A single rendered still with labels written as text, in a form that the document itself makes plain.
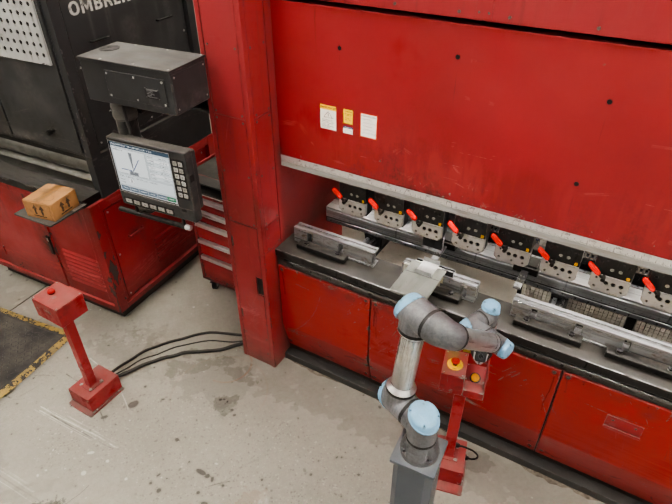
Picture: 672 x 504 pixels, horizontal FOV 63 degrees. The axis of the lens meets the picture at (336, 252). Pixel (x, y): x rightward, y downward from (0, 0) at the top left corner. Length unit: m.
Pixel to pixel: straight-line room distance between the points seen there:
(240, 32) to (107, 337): 2.37
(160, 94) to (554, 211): 1.68
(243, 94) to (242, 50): 0.20
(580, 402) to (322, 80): 1.86
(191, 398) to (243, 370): 0.36
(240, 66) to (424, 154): 0.88
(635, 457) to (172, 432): 2.37
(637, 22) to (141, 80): 1.84
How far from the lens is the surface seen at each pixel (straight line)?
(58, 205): 3.43
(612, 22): 2.10
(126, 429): 3.49
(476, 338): 1.98
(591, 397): 2.78
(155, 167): 2.65
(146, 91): 2.52
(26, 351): 4.18
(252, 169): 2.73
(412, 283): 2.62
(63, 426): 3.65
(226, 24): 2.54
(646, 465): 3.02
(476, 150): 2.35
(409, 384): 2.10
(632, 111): 2.18
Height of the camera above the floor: 2.65
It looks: 36 degrees down
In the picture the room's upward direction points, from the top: straight up
